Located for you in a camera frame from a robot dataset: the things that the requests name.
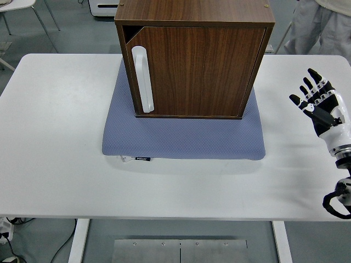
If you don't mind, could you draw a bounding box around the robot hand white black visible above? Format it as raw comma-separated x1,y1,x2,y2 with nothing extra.
288,68,351,153

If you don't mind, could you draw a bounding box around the brown wooden cabinet door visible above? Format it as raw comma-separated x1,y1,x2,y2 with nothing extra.
125,26,266,117

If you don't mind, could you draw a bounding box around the brown wooden cabinet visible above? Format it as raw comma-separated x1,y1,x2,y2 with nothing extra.
114,0,275,121

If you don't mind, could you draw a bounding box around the person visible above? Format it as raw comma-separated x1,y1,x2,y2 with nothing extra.
284,0,351,60

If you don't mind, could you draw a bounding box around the white table leg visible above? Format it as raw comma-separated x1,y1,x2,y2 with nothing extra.
271,220,293,263
67,218,90,263

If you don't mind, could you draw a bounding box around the blue textured mat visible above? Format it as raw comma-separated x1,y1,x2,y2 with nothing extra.
101,59,267,161

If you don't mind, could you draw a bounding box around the grey metal plate with screws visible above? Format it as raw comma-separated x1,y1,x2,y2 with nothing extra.
111,238,248,263

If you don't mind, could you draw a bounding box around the white appliance with dark slot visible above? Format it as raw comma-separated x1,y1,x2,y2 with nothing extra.
88,0,123,18

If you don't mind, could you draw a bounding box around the white chair with metal legs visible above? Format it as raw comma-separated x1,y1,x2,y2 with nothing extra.
0,0,61,53

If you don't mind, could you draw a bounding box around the white power strip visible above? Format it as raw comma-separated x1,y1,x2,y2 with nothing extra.
0,218,15,244

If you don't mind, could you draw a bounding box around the white door handle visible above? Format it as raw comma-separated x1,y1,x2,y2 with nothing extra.
131,45,154,113

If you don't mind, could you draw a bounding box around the black floor cable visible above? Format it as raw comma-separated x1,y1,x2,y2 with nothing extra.
50,218,78,263

